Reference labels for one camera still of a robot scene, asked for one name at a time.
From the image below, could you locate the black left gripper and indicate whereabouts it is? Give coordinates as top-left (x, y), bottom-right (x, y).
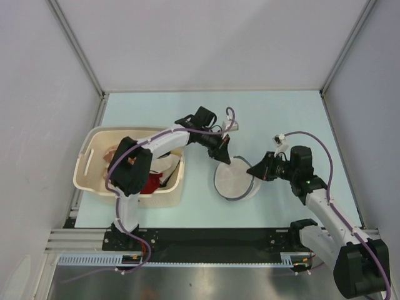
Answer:
top-left (198, 127), bottom-right (230, 164)

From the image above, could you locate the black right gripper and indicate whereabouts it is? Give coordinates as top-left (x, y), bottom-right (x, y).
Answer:
top-left (246, 151), bottom-right (297, 181)

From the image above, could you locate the white mesh laundry bag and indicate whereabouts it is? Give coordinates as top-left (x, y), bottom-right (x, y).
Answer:
top-left (213, 156), bottom-right (261, 202)

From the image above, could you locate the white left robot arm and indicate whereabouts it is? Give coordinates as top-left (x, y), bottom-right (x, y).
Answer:
top-left (105, 106), bottom-right (236, 250)

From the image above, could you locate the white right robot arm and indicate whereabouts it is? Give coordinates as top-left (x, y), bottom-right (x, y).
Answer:
top-left (247, 146), bottom-right (391, 299)

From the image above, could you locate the cream perforated laundry basket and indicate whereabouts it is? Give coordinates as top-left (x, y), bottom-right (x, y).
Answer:
top-left (73, 126), bottom-right (185, 208)

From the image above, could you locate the white garment in basket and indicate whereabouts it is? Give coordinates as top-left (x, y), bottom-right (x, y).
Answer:
top-left (149, 153), bottom-right (181, 186)

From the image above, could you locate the red garment in basket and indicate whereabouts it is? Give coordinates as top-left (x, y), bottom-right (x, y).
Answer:
top-left (141, 173), bottom-right (163, 194)

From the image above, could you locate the peach garment in basket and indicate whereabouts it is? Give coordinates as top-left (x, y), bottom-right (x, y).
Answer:
top-left (102, 144), bottom-right (118, 163)

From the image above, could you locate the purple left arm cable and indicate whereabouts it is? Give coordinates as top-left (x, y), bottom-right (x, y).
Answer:
top-left (104, 107), bottom-right (237, 276)

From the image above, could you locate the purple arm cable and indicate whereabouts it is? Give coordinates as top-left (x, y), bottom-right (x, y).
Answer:
top-left (281, 130), bottom-right (392, 300)
top-left (104, 107), bottom-right (237, 276)

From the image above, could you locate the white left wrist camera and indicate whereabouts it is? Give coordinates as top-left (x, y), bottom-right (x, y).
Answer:
top-left (221, 120), bottom-right (239, 136)

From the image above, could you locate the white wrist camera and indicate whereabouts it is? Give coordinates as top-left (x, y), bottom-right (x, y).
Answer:
top-left (221, 120), bottom-right (239, 136)
top-left (272, 134), bottom-right (289, 156)

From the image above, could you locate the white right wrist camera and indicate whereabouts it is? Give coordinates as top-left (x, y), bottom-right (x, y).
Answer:
top-left (272, 134), bottom-right (289, 156)

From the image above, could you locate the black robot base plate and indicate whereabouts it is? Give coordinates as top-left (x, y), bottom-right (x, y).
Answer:
top-left (102, 226), bottom-right (316, 264)

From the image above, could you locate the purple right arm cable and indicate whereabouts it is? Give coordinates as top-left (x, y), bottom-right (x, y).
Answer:
top-left (281, 130), bottom-right (392, 300)

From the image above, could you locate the aluminium frame rail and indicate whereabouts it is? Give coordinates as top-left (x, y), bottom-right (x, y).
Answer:
top-left (45, 229), bottom-right (106, 254)

